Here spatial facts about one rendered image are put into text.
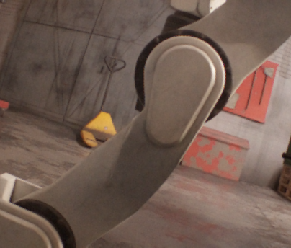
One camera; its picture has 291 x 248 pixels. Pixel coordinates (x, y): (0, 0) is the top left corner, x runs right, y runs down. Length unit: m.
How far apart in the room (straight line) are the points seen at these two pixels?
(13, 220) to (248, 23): 0.47
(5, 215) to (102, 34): 6.21
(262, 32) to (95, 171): 0.33
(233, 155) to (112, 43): 2.69
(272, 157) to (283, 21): 5.92
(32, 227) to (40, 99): 6.37
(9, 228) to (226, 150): 5.35
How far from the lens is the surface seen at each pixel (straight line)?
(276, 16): 0.62
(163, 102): 0.53
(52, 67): 6.91
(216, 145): 5.83
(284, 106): 6.54
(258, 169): 6.46
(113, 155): 0.58
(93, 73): 6.64
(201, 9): 0.79
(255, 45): 0.60
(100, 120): 5.55
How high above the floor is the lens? 0.53
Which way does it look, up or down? 1 degrees down
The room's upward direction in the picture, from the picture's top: 17 degrees clockwise
